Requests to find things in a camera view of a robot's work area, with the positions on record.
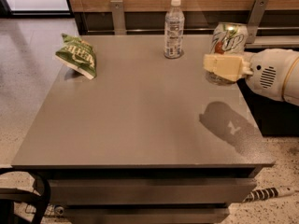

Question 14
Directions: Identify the clear plastic water bottle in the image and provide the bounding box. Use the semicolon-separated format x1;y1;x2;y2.
164;0;185;59

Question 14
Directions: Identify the left metal bracket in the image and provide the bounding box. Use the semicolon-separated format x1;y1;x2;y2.
110;0;127;35

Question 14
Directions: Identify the dark cabinet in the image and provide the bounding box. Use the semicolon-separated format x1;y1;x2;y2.
237;79;299;137

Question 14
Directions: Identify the silver green 7up can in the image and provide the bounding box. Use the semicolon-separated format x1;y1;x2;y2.
206;22;248;85

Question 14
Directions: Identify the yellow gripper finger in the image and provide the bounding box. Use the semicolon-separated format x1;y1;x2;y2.
203;53;253;82

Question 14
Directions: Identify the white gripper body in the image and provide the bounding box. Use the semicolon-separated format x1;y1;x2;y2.
246;49;296;102

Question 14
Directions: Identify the striped black white cable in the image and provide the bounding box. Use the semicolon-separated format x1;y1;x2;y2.
242;185;296;203

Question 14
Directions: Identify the metal bracket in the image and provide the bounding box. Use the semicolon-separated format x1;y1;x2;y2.
110;0;127;35
247;0;269;44

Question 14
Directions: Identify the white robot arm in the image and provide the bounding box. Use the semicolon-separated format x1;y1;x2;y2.
203;49;299;105

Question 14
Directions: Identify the right metal bracket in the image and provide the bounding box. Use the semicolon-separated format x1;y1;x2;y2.
247;0;269;44

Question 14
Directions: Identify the black chair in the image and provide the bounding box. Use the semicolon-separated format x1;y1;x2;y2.
0;174;50;224

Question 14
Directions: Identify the grey table with drawers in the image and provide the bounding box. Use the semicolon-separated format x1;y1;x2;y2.
12;35;273;224

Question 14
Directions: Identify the green chip bag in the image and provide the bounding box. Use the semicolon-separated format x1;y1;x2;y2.
55;34;96;79

